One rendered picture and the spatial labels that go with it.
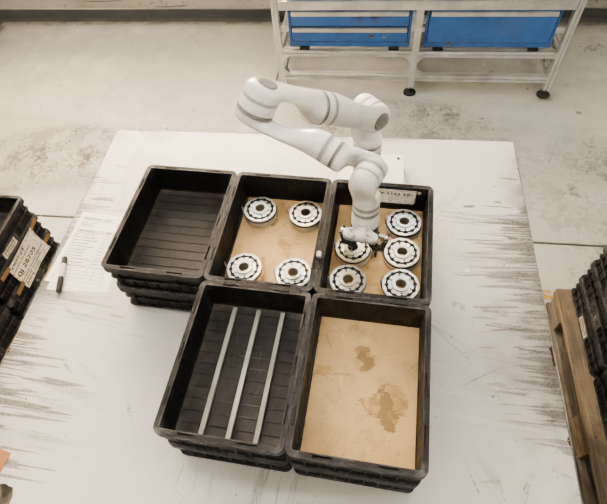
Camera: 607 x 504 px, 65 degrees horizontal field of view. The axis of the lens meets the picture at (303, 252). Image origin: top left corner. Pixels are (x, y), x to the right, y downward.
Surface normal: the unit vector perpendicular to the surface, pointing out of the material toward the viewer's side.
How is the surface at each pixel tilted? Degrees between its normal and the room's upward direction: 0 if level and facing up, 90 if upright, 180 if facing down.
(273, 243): 0
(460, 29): 90
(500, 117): 0
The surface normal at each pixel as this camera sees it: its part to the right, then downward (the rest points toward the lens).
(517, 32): -0.12, 0.82
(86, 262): -0.07, -0.57
